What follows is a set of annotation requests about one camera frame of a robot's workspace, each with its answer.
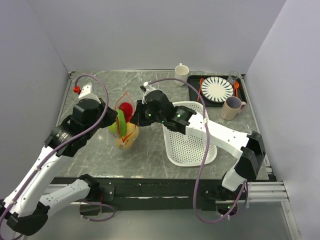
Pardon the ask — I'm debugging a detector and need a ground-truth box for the clear glass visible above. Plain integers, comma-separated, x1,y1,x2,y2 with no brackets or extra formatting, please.
227,70,240,85

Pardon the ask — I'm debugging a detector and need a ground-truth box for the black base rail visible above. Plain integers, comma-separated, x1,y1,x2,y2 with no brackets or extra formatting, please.
67,174,248,213

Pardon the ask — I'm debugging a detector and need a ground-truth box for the white mug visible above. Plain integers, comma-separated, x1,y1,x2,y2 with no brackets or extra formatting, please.
174,63,190,87

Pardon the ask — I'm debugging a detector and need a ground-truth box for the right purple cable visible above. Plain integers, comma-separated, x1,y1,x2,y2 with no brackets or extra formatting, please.
149,77,251,225

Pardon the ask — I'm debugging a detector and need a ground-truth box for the white perforated basket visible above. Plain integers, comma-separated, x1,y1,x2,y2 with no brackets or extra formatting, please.
162,101,218,167

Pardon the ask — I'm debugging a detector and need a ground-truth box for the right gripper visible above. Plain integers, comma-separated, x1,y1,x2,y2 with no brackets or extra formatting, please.
130,100,165,127

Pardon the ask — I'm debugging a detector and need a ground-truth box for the green bitter gourd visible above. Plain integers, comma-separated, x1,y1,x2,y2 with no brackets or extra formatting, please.
116,109,127,137

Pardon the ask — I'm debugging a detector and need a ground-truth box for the yellow lemon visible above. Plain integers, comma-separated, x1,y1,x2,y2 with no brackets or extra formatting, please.
122,122,139,150

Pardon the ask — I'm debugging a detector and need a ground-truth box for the clear zip top bag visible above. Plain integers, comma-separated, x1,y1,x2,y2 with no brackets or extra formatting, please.
108,91,139,151

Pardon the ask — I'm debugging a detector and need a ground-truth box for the orange spoon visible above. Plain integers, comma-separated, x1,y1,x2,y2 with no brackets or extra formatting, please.
233,81,240,98

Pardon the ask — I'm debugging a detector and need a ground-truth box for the striped white plate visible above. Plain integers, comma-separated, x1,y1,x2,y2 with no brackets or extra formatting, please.
201,76,234,103

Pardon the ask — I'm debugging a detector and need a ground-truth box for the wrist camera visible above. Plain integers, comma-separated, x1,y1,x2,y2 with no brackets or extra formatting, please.
73,82,101,103
140,81,156,104

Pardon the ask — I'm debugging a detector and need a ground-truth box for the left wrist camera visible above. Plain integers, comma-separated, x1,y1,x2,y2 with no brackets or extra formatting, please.
73,82,101,103

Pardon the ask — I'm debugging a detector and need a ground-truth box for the beige mug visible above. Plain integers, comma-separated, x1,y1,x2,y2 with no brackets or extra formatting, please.
220,96,247,121

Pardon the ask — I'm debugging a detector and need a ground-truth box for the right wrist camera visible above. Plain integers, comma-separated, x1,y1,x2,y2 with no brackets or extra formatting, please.
140,81,156,104

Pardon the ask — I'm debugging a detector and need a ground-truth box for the green pear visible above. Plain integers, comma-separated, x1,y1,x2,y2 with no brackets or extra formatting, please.
108,122,117,135

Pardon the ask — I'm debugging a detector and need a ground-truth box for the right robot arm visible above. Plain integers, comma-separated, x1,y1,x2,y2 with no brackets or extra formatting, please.
130,90,266,199

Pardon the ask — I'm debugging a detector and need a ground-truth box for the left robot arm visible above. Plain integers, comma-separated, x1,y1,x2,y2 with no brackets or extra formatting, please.
0,98,118,236

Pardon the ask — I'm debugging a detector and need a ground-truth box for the orange fruit with leaf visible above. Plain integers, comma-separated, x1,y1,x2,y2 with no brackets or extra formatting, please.
115,138,135,150

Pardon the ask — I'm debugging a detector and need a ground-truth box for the orange fork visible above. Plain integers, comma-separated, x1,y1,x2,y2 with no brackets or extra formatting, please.
197,78,204,102

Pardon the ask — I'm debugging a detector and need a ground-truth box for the red wrinkled fruit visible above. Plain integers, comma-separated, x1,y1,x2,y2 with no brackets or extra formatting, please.
119,102,134,116

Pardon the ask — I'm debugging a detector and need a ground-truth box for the red apple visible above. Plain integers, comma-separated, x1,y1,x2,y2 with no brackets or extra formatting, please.
125,114,133,123

